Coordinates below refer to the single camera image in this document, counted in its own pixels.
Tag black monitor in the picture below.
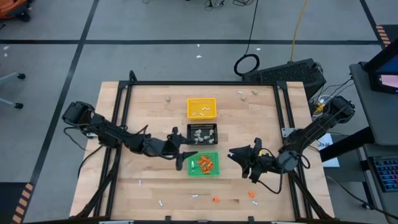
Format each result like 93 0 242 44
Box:
362 45 398 95

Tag black looped cable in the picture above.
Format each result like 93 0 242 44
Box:
233 0 261 77

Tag black mat orange stripes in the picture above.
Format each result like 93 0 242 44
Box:
0 181 34 224
374 24 398 50

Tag white paper sheet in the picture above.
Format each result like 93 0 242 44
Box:
317 133 341 169

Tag black cable bundle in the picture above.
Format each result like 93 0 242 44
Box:
203 0 258 11

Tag orange wheeled machine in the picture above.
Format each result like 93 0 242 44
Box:
0 0 34 22

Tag grey office chair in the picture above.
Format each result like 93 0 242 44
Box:
0 72 26 110

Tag white coiled cable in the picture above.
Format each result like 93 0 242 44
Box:
312 94 334 118

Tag green plastic basket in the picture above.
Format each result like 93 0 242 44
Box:
187 151 221 178

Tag black backlit keyboard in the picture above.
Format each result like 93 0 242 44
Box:
369 156 398 193

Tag yellow cable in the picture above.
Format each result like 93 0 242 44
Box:
289 0 308 62

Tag black plastic basket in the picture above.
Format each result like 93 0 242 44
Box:
185 123 219 146

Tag black desk support beam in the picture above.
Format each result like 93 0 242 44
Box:
319 126 376 163

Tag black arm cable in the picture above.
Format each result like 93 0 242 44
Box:
257 148 311 195

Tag black computer tower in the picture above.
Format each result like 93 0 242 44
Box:
241 57 327 101

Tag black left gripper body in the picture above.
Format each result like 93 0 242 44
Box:
166 126 185 172

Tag yellow plastic basket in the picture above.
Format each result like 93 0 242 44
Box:
187 97 218 121

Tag grey side desk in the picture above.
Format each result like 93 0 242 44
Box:
349 61 398 146

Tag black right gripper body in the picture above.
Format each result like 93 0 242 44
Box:
248 138 278 184

